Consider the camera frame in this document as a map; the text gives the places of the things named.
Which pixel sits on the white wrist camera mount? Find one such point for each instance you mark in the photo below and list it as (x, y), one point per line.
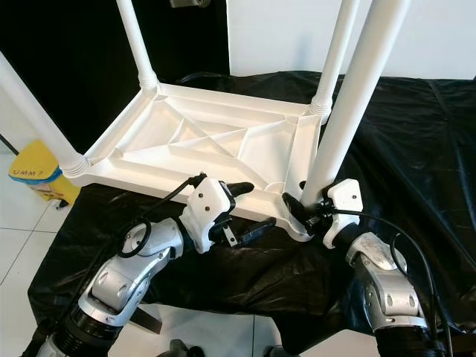
(208, 204)
(342, 197)

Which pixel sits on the yellow bin with blue band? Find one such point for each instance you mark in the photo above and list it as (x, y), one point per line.
(37, 167)

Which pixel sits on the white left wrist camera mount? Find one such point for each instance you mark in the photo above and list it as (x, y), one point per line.
(208, 204)

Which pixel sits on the grey robot foot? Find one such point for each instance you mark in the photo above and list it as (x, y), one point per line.
(178, 349)
(275, 352)

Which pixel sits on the dark wooden table leg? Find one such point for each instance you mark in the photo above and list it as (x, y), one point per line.
(145, 320)

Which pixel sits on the white plastic table top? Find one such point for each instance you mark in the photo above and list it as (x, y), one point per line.
(193, 145)

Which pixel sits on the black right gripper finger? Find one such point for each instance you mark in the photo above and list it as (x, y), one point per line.
(297, 209)

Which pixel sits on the black door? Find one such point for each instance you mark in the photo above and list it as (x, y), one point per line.
(74, 59)

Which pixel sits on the grey robot left foot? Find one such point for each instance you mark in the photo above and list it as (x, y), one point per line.
(178, 349)

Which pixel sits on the black plastic table sheet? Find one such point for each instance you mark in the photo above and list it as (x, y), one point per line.
(416, 149)

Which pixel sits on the grey robot right foot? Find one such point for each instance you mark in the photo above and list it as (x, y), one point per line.
(275, 352)

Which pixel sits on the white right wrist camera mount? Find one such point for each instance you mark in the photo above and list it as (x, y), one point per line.
(342, 197)

